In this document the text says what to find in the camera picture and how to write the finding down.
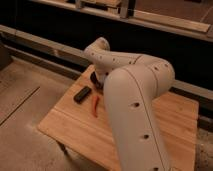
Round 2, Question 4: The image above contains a dark purple ceramic bowl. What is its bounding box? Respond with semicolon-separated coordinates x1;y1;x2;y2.
90;72;104;90

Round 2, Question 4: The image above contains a wooden shelf rail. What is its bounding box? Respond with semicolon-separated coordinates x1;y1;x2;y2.
0;24;90;70

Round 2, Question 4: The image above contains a black rectangular block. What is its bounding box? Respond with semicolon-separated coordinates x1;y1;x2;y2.
73;86;92;103

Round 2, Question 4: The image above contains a wooden table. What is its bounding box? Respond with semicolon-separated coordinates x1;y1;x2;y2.
38;66;199;171

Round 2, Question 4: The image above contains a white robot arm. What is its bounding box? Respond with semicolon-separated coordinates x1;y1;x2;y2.
84;37;175;171

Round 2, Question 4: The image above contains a red chili pepper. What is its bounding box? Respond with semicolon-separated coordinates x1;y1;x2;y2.
92;95;100;118

